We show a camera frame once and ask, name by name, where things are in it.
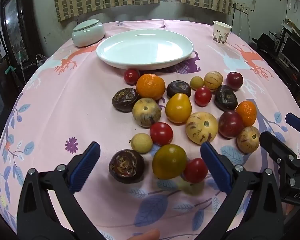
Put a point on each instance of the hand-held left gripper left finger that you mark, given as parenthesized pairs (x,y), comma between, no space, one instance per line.
(88,162)

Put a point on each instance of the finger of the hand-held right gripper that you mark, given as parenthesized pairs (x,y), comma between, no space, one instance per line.
(298,125)
(275,145)

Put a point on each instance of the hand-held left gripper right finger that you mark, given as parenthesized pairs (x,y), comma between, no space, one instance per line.
(215,165)

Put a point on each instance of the brown-patched pepino melon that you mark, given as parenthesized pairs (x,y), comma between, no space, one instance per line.
(248,139)
(146,111)

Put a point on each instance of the dark brown water chestnut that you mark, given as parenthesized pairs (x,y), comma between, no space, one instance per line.
(225,97)
(126,165)
(125,99)
(178,88)

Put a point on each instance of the large pale pepino melon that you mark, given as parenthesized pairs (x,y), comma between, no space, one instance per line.
(202,128)

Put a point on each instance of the small orange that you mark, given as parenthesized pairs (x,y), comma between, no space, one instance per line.
(246,113)

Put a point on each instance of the dark red plum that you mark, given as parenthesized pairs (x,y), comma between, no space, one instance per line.
(230,124)
(234,80)

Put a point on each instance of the yellow-green tomato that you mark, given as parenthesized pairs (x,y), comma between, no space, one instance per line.
(169,161)

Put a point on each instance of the small striped pepino melon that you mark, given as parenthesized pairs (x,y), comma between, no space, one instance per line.
(213,80)

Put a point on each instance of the large orange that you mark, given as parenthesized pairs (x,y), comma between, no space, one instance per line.
(150,86)

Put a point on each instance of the white oval plate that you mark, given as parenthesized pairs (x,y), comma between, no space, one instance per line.
(145,47)

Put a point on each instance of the person's left hand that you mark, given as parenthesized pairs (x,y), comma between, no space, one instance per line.
(146,235)

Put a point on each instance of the pink printed tablecloth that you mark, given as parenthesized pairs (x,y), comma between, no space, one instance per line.
(65,110)

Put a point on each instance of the yellow tomato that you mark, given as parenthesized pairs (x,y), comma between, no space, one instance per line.
(178,108)

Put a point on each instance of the black computer monitor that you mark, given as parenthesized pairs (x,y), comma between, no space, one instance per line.
(295,51)

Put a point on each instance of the small tan longan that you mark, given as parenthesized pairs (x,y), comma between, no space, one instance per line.
(196,82)

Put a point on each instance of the black hat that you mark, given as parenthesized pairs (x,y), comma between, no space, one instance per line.
(265,40)

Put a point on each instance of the small red tomato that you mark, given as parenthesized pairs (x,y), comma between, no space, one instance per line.
(131,76)

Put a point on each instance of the white plastic bag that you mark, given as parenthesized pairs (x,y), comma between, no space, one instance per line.
(41,60)

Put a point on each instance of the printed paper cup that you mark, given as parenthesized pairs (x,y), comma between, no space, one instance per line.
(221,33)

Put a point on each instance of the green plastic object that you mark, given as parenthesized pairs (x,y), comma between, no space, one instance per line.
(10,70)

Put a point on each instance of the pale green lidded jar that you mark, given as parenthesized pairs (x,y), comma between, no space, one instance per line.
(87,35)

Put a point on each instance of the dark framed mirror cabinet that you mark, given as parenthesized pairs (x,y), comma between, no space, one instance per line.
(15,17)

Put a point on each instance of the white wall socket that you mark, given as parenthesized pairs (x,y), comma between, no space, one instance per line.
(241,7)

